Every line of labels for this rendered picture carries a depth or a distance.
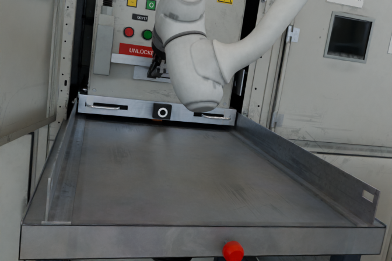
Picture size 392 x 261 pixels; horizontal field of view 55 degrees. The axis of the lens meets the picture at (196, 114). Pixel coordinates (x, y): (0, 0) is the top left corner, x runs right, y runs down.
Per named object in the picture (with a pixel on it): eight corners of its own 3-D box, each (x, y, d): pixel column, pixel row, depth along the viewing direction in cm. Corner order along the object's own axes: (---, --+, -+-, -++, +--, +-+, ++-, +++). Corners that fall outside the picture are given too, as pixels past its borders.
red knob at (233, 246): (244, 266, 57) (247, 247, 57) (224, 267, 56) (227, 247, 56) (234, 250, 61) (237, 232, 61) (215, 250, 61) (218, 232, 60)
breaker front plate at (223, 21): (228, 112, 133) (250, -26, 125) (87, 99, 120) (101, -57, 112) (227, 112, 135) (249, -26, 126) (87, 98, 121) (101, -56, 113)
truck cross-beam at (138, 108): (234, 126, 135) (237, 109, 134) (77, 112, 120) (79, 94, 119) (229, 122, 139) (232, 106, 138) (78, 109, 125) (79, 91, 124)
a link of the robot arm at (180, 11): (147, 10, 93) (158, 58, 90) (159, -31, 79) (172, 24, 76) (188, 9, 97) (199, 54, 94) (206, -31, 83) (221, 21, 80)
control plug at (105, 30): (109, 76, 111) (115, 16, 108) (92, 74, 109) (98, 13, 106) (108, 73, 118) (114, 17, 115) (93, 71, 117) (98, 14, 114)
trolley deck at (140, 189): (380, 254, 70) (387, 225, 69) (17, 260, 53) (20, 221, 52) (244, 149, 134) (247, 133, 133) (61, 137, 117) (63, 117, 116)
